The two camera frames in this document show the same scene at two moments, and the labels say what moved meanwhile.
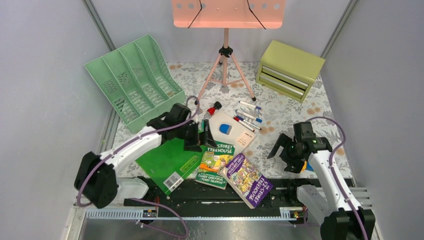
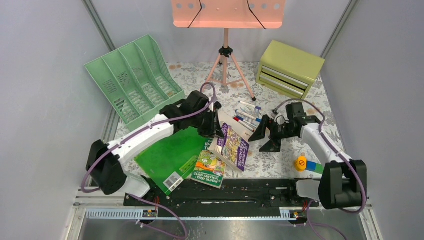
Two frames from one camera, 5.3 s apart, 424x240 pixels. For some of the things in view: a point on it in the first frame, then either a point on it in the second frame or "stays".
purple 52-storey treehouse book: (252, 184) → (230, 147)
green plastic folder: (168, 164) stays
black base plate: (198, 195) stays
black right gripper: (293, 165) → (274, 145)
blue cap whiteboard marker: (250, 105) stays
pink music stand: (226, 14) stays
